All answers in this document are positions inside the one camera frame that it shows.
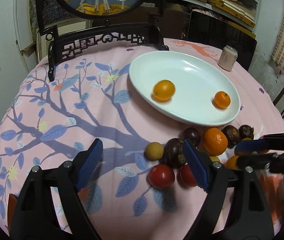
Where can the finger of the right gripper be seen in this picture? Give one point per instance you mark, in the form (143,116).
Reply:
(269,142)
(270,161)

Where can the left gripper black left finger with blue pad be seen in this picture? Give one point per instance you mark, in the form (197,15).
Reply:
(34,215)

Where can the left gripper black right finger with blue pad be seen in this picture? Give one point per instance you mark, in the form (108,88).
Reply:
(249,216)

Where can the small kumquat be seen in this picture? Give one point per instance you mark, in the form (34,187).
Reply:
(222,100)
(262,151)

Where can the dark cherry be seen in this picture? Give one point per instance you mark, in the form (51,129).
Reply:
(192,134)

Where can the red tomato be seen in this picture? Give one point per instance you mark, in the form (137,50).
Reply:
(161,176)
(187,177)

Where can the large orange tomato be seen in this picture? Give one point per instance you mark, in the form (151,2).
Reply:
(164,90)

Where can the orange yellow tomato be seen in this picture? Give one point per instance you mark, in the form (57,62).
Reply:
(231,163)

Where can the brown leather wallet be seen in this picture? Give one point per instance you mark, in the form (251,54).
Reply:
(12,202)

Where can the dark wrinkled fruit rear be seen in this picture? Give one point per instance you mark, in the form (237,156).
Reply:
(246,131)

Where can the dark wrinkled fruit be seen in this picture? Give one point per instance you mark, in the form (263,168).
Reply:
(246,131)
(232,134)

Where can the dark wrinkled fruit middle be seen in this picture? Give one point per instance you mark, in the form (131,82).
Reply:
(232,134)

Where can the small tan longan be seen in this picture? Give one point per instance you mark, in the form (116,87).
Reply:
(214,158)

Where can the large orange mandarin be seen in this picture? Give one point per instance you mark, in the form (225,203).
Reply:
(214,141)

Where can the dark passion fruit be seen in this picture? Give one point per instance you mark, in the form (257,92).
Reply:
(173,154)

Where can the white oval plate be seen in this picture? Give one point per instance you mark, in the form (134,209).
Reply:
(196,82)

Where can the small white can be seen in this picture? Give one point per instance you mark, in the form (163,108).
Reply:
(228,58)

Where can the left tan longan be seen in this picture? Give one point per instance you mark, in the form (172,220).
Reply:
(154,151)

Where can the black carved screen stand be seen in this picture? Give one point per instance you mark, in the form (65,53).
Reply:
(65,47)

